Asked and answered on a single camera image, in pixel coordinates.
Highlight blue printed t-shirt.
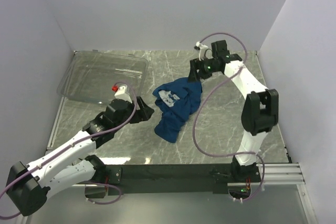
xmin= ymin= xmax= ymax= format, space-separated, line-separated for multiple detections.
xmin=152 ymin=77 xmax=203 ymax=143

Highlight aluminium rail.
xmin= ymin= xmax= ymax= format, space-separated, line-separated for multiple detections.
xmin=228 ymin=163 xmax=306 ymax=186

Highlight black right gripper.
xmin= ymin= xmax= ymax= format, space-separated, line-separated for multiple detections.
xmin=186 ymin=57 xmax=219 ymax=83

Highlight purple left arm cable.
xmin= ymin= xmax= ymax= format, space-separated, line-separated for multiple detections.
xmin=0 ymin=81 xmax=139 ymax=219

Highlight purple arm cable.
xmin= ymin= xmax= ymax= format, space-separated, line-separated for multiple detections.
xmin=193 ymin=31 xmax=265 ymax=204
xmin=0 ymin=81 xmax=139 ymax=219

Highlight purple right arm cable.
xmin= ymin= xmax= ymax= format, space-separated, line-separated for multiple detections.
xmin=193 ymin=31 xmax=265 ymax=204

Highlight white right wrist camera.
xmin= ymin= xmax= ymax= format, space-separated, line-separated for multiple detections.
xmin=194 ymin=41 xmax=211 ymax=60

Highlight clear plastic bin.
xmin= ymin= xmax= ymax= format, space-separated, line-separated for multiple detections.
xmin=57 ymin=51 xmax=149 ymax=105

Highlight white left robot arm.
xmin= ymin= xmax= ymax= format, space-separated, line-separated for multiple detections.
xmin=4 ymin=97 xmax=154 ymax=216

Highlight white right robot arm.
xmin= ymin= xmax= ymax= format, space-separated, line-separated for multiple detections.
xmin=188 ymin=40 xmax=279 ymax=182

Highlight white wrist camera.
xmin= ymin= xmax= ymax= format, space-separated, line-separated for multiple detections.
xmin=112 ymin=84 xmax=132 ymax=103
xmin=194 ymin=41 xmax=211 ymax=60

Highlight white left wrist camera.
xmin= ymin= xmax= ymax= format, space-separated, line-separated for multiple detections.
xmin=112 ymin=84 xmax=132 ymax=103

